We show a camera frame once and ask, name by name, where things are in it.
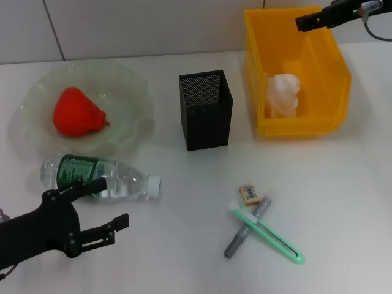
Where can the yellow plastic bin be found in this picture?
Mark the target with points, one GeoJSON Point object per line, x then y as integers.
{"type": "Point", "coordinates": [324, 76]}

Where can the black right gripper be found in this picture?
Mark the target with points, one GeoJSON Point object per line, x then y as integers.
{"type": "Point", "coordinates": [343, 10]}

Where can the grey marker pen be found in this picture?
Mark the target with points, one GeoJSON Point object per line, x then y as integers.
{"type": "Point", "coordinates": [235, 243]}

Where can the beige eraser with barcode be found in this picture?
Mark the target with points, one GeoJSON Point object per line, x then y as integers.
{"type": "Point", "coordinates": [249, 195]}

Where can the pale green glass fruit plate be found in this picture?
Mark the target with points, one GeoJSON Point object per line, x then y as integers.
{"type": "Point", "coordinates": [128, 101]}

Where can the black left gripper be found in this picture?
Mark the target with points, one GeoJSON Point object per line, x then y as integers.
{"type": "Point", "coordinates": [36, 228]}

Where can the red-orange orange fruit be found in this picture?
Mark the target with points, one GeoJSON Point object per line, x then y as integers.
{"type": "Point", "coordinates": [76, 113]}

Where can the clear green-label water bottle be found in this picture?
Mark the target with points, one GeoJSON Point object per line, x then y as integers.
{"type": "Point", "coordinates": [122, 179]}

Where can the black mesh pen holder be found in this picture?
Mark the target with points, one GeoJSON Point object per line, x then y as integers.
{"type": "Point", "coordinates": [208, 128]}

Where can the white paper ball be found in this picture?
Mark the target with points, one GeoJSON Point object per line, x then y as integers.
{"type": "Point", "coordinates": [283, 92]}

